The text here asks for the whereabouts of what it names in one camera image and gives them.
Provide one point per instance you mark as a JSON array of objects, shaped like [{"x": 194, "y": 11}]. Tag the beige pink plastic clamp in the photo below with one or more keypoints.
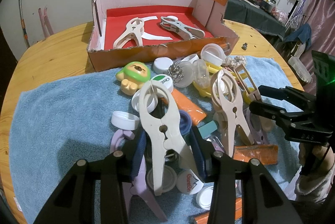
[{"x": 228, "y": 103}]

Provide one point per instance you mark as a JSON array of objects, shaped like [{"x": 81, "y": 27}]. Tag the orange tube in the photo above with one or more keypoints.
[{"x": 184, "y": 103}]

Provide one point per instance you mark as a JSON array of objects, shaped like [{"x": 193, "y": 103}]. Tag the green label white cap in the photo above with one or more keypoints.
[{"x": 165, "y": 80}]

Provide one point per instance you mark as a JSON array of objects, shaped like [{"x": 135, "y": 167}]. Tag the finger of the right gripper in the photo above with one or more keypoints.
[
  {"x": 289, "y": 94},
  {"x": 285, "y": 119}
]

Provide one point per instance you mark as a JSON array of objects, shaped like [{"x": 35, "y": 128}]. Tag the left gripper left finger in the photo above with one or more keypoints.
[{"x": 72, "y": 201}]

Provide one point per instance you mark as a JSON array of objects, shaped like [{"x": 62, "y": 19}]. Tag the blue rolled tape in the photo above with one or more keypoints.
[{"x": 185, "y": 123}]

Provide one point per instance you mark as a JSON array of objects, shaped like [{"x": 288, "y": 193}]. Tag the person right hand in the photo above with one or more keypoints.
[{"x": 315, "y": 160}]

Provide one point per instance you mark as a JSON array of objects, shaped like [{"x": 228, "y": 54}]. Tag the white bottle cap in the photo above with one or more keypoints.
[{"x": 125, "y": 120}]

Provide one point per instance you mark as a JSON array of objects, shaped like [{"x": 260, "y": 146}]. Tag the lilac plastic clamp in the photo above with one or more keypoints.
[{"x": 138, "y": 186}]

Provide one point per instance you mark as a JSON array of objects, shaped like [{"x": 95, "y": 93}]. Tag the orange sanding block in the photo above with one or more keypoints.
[{"x": 266, "y": 154}]

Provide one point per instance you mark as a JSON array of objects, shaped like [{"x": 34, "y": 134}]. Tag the cream plastic clamp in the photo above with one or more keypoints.
[{"x": 163, "y": 132}]

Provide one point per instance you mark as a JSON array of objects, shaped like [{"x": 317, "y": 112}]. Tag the grey plastic clamp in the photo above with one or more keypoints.
[{"x": 184, "y": 31}]

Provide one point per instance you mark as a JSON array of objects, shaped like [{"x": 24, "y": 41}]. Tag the dark cloth side table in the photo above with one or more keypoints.
[{"x": 242, "y": 12}]

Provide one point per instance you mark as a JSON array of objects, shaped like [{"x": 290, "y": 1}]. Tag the mop handle pole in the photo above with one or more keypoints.
[{"x": 25, "y": 35}]

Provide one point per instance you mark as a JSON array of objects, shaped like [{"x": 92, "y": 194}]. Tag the orange cardboard box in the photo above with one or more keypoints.
[{"x": 111, "y": 16}]

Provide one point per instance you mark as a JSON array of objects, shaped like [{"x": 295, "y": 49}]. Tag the green yellow bear toy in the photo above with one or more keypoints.
[{"x": 132, "y": 77}]

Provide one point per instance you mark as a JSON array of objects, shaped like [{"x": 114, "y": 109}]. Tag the blue terry towel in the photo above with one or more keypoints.
[{"x": 63, "y": 121}]

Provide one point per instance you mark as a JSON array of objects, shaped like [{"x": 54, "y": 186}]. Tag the white plastic clamp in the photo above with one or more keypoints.
[{"x": 133, "y": 31}]

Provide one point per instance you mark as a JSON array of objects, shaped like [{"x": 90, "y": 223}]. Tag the white cap red logo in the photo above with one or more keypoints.
[{"x": 188, "y": 182}]

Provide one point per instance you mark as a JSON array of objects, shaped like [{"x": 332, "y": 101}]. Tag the small metal nut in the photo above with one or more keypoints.
[{"x": 244, "y": 46}]

